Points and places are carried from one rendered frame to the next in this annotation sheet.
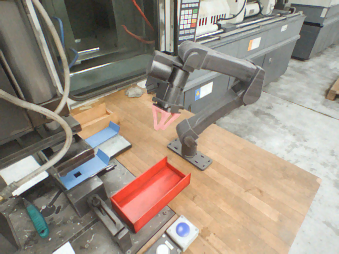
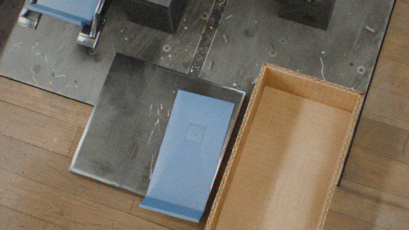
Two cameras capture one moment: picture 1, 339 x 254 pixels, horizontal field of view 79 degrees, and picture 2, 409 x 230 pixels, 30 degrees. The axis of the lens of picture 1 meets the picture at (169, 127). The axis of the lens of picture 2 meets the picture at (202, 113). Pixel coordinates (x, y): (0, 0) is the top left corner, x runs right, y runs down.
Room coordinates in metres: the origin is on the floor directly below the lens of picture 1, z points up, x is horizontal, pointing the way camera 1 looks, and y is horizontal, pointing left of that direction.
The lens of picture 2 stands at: (0.93, 0.26, 1.81)
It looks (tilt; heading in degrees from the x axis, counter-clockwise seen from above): 72 degrees down; 165
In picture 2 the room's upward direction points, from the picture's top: 10 degrees counter-clockwise
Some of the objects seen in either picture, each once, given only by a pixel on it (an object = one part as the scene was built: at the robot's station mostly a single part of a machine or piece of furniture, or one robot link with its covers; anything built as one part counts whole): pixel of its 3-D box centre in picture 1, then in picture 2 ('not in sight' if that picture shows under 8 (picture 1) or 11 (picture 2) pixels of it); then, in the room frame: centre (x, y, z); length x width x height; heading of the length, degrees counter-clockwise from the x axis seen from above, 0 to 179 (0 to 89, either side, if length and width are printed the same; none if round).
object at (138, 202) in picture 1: (153, 189); not in sight; (0.41, 0.06, 0.93); 0.25 x 0.12 x 0.06; 136
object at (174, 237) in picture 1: (182, 234); not in sight; (0.28, -0.04, 0.90); 0.07 x 0.07 x 0.06; 46
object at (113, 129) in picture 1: (101, 133); (188, 153); (0.70, 0.30, 0.93); 0.15 x 0.07 x 0.03; 139
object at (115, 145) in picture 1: (105, 144); (158, 132); (0.65, 0.28, 0.91); 0.17 x 0.16 x 0.02; 46
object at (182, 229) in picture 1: (182, 230); not in sight; (0.28, -0.04, 0.93); 0.04 x 0.04 x 0.02
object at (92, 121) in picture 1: (89, 123); (282, 187); (0.78, 0.38, 0.93); 0.25 x 0.13 x 0.08; 136
